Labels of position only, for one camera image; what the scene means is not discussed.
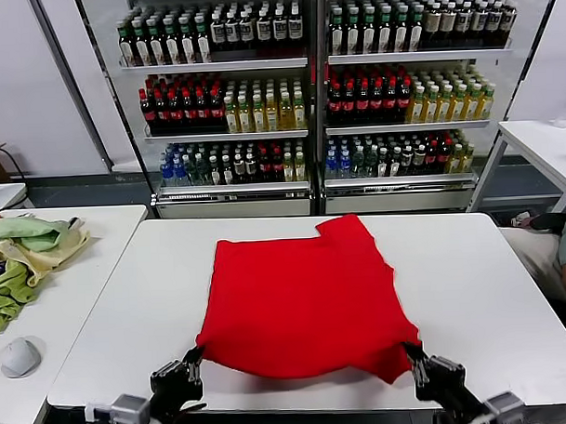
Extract white table with legs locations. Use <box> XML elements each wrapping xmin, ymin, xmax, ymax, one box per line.
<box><xmin>463</xmin><ymin>116</ymin><xmax>566</xmax><ymax>216</ymax></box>

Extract lime green garment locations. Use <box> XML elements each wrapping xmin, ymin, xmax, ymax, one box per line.
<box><xmin>0</xmin><ymin>259</ymin><xmax>41</xmax><ymax>336</ymax></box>

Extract dark bottle green cap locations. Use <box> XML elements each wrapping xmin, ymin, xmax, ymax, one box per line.
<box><xmin>133</xmin><ymin>19</ymin><xmax>151</xmax><ymax>67</ymax></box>
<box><xmin>149</xmin><ymin>18</ymin><xmax>166</xmax><ymax>67</ymax></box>
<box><xmin>164</xmin><ymin>16</ymin><xmax>182</xmax><ymax>65</ymax></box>
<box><xmin>194</xmin><ymin>14</ymin><xmax>213</xmax><ymax>63</ymax></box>
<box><xmin>408</xmin><ymin>5</ymin><xmax>426</xmax><ymax>52</ymax></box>
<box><xmin>344</xmin><ymin>7</ymin><xmax>362</xmax><ymax>56</ymax></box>
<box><xmin>361</xmin><ymin>6</ymin><xmax>378</xmax><ymax>55</ymax></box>
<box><xmin>328</xmin><ymin>7</ymin><xmax>347</xmax><ymax>56</ymax></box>
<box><xmin>178</xmin><ymin>15</ymin><xmax>197</xmax><ymax>65</ymax></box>
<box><xmin>393</xmin><ymin>5</ymin><xmax>411</xmax><ymax>54</ymax></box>
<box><xmin>117</xmin><ymin>19</ymin><xmax>137</xmax><ymax>68</ymax></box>
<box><xmin>376</xmin><ymin>6</ymin><xmax>395</xmax><ymax>54</ymax></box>

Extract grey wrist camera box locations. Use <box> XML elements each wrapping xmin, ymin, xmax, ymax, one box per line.
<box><xmin>110</xmin><ymin>392</ymin><xmax>151</xmax><ymax>424</ymax></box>
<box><xmin>482</xmin><ymin>391</ymin><xmax>527</xmax><ymax>424</ymax></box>

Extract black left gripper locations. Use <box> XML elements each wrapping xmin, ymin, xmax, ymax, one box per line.
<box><xmin>149</xmin><ymin>345</ymin><xmax>209</xmax><ymax>420</ymax></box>

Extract black background cable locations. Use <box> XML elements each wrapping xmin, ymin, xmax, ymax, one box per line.
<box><xmin>0</xmin><ymin>145</ymin><xmax>31</xmax><ymax>195</ymax></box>

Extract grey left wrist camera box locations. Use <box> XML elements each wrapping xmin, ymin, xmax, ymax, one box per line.
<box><xmin>110</xmin><ymin>392</ymin><xmax>151</xmax><ymax>424</ymax></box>

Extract dark bottle beige label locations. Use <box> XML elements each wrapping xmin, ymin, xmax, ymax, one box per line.
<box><xmin>455</xmin><ymin>1</ymin><xmax>473</xmax><ymax>47</ymax></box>
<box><xmin>485</xmin><ymin>0</ymin><xmax>503</xmax><ymax>46</ymax></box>
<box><xmin>423</xmin><ymin>2</ymin><xmax>441</xmax><ymax>49</ymax></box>
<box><xmin>440</xmin><ymin>1</ymin><xmax>458</xmax><ymax>48</ymax></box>
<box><xmin>470</xmin><ymin>0</ymin><xmax>488</xmax><ymax>47</ymax></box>
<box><xmin>500</xmin><ymin>0</ymin><xmax>519</xmax><ymax>46</ymax></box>

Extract drinks display cabinet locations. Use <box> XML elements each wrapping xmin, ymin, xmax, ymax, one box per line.
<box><xmin>312</xmin><ymin>0</ymin><xmax>566</xmax><ymax>218</ymax></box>
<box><xmin>72</xmin><ymin>0</ymin><xmax>329</xmax><ymax>225</ymax></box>

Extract grey slanted post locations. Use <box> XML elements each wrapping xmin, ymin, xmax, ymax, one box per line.
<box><xmin>27</xmin><ymin>0</ymin><xmax>113</xmax><ymax>174</ymax></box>

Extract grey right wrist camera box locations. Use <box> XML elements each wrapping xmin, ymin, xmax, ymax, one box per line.
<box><xmin>482</xmin><ymin>391</ymin><xmax>527</xmax><ymax>424</ymax></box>

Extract pale green garment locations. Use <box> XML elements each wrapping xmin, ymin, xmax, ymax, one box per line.
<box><xmin>0</xmin><ymin>212</ymin><xmax>74</xmax><ymax>255</ymax></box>

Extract red shirt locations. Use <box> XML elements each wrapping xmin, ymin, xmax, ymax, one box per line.
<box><xmin>191</xmin><ymin>210</ymin><xmax>425</xmax><ymax>391</ymax></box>

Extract yellow drink bottle green cap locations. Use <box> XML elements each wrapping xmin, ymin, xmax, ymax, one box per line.
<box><xmin>278</xmin><ymin>90</ymin><xmax>294</xmax><ymax>131</ymax></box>
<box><xmin>466</xmin><ymin>83</ymin><xmax>482</xmax><ymax>121</ymax></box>
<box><xmin>480</xmin><ymin>82</ymin><xmax>497</xmax><ymax>120</ymax></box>
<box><xmin>223</xmin><ymin>95</ymin><xmax>241</xmax><ymax>134</ymax></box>
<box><xmin>237</xmin><ymin>94</ymin><xmax>254</xmax><ymax>134</ymax></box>
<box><xmin>409</xmin><ymin>85</ymin><xmax>427</xmax><ymax>124</ymax></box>
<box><xmin>452</xmin><ymin>83</ymin><xmax>468</xmax><ymax>123</ymax></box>
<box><xmin>251</xmin><ymin>92</ymin><xmax>266</xmax><ymax>133</ymax></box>
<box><xmin>425</xmin><ymin>84</ymin><xmax>441</xmax><ymax>124</ymax></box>
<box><xmin>438</xmin><ymin>84</ymin><xmax>454</xmax><ymax>123</ymax></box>
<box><xmin>264</xmin><ymin>91</ymin><xmax>280</xmax><ymax>133</ymax></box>
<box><xmin>291</xmin><ymin>89</ymin><xmax>308</xmax><ymax>131</ymax></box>

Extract black padded object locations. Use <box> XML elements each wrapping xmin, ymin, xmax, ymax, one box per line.
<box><xmin>530</xmin><ymin>211</ymin><xmax>566</xmax><ymax>233</ymax></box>

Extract seated person beige trousers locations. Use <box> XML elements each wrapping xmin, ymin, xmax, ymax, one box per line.
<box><xmin>499</xmin><ymin>208</ymin><xmax>566</xmax><ymax>340</ymax></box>

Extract dark tea bottle white label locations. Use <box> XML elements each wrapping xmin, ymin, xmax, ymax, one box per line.
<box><xmin>271</xmin><ymin>6</ymin><xmax>288</xmax><ymax>49</ymax></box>
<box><xmin>238</xmin><ymin>10</ymin><xmax>255</xmax><ymax>51</ymax></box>
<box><xmin>256</xmin><ymin>6</ymin><xmax>272</xmax><ymax>50</ymax></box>
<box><xmin>287</xmin><ymin>4</ymin><xmax>304</xmax><ymax>49</ymax></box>
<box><xmin>209</xmin><ymin>11</ymin><xmax>226</xmax><ymax>52</ymax></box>
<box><xmin>223</xmin><ymin>11</ymin><xmax>240</xmax><ymax>51</ymax></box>

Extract grey computer mouse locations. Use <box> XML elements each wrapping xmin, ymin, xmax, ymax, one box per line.
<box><xmin>0</xmin><ymin>335</ymin><xmax>44</xmax><ymax>380</ymax></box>

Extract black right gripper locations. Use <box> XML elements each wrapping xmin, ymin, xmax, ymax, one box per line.
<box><xmin>403</xmin><ymin>339</ymin><xmax>485</xmax><ymax>417</ymax></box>

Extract cream garment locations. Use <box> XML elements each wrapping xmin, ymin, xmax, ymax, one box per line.
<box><xmin>0</xmin><ymin>216</ymin><xmax>94</xmax><ymax>289</ymax></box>

